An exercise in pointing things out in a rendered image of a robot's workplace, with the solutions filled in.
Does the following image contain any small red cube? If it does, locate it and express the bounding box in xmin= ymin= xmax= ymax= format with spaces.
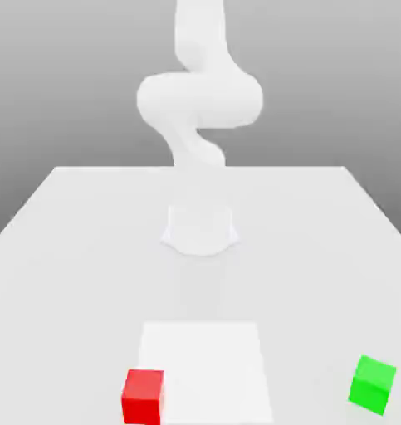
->
xmin=120 ymin=368 xmax=165 ymax=425

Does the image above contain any small green cube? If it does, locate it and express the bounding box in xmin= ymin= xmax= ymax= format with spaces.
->
xmin=347 ymin=354 xmax=398 ymax=417

